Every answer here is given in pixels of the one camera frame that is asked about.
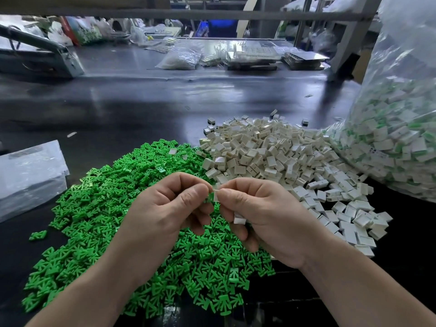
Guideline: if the blue crate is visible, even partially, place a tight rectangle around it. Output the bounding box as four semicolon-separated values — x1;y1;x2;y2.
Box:
195;20;238;38

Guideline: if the person's left forearm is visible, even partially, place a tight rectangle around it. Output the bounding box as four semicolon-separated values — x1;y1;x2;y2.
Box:
26;252;151;327

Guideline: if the person's right forearm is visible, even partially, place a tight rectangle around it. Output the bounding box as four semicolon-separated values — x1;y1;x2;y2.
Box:
300;238;436;327

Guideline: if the pile of green plastic clips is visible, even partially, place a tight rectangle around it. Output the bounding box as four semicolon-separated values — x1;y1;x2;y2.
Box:
22;138;277;317

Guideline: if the pile of white plastic caps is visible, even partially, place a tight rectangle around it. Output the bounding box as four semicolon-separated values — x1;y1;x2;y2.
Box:
199;115;394;258

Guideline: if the person's left hand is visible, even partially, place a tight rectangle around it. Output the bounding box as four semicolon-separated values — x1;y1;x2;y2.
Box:
112;171;215;280

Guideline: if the small clear bag of parts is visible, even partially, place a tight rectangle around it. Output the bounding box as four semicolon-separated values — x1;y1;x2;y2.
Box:
155;46;203;71

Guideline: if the dark flat tray stack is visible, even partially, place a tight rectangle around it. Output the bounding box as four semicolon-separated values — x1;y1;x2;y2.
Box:
281;50;331;71

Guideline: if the person's right hand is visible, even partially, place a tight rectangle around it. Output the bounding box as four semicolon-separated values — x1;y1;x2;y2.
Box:
214;177;331;270

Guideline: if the grey metal slanted post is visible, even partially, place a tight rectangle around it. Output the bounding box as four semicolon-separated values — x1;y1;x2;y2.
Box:
329;0;384;78

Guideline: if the grey metal horizontal bar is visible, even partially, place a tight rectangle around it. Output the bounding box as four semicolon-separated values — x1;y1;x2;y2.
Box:
0;8;376;23

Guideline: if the grey heat sealer machine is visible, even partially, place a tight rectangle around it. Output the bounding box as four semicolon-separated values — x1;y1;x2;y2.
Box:
0;22;86;79

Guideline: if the clear plastic bag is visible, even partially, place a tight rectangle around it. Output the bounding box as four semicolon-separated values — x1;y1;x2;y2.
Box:
327;0;436;203

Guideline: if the stack of clear flat bags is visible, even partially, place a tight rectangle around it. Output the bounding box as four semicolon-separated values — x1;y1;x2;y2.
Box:
0;139;70;223

